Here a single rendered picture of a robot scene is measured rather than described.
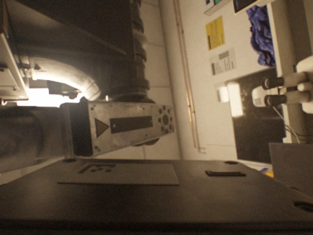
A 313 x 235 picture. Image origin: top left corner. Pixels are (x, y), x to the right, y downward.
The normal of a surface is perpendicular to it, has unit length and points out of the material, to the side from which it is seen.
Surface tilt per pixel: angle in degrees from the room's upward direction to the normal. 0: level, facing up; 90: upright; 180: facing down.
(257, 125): 86
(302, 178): 86
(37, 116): 138
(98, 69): 158
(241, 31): 90
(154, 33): 180
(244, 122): 86
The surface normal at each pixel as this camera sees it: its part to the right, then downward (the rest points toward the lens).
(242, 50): -0.81, 0.11
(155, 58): 0.56, -0.08
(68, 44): 0.10, 0.99
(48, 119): -0.13, 0.00
